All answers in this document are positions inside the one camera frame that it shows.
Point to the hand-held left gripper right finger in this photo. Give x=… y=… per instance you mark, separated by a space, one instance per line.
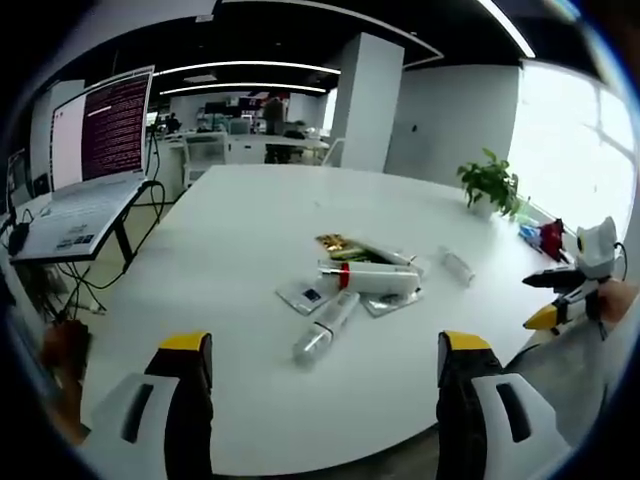
x=492 y=400

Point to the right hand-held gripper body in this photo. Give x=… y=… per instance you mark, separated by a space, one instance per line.
x=595 y=250

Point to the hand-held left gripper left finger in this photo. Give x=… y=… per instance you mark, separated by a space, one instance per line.
x=150 y=400

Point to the small clear skincare bottle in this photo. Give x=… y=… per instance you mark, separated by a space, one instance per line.
x=456 y=265

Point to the clear packet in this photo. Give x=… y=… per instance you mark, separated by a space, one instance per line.
x=392 y=302

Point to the white skincare tube red band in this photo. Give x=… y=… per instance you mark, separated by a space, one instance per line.
x=375 y=277

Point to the clear skincare bottle white cap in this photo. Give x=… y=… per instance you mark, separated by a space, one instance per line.
x=325 y=327

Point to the white skincare sachet blue patch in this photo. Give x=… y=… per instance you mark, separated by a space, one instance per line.
x=302 y=296

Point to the gold skincare packet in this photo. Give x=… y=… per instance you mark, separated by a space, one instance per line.
x=332 y=241

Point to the person's right hand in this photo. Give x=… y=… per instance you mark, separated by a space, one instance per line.
x=617 y=300

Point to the blue packet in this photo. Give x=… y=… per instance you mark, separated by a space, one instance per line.
x=529 y=232

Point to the brown object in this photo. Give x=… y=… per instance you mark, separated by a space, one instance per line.
x=65 y=365

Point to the white plant pot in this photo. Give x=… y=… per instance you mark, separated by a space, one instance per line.
x=481 y=207

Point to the green potted plant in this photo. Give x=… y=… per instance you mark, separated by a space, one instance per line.
x=490 y=182

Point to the black laptop stand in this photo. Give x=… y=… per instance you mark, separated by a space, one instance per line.
x=127 y=225

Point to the open silver laptop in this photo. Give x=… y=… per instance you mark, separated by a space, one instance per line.
x=95 y=165

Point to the white background desk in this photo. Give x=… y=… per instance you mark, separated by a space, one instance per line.
x=295 y=142

